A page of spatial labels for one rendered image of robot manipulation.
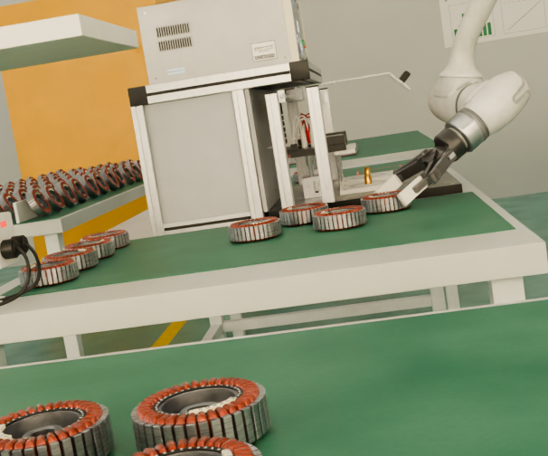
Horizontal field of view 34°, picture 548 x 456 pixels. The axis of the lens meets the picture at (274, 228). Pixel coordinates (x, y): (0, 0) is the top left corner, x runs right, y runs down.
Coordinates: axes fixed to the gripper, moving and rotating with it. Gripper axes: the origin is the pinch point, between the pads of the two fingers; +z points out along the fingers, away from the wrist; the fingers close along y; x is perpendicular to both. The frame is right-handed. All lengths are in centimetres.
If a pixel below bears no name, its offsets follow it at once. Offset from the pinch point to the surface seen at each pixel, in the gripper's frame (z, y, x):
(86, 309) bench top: 65, -40, 33
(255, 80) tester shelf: 3.2, 21.5, 37.4
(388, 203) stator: 3.2, -5.4, 1.1
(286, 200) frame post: 15.2, 22.6, 10.1
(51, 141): 36, 432, 50
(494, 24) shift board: -301, 486, -100
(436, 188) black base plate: -12.6, 9.1, -8.7
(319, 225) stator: 20.2, -14.3, 10.0
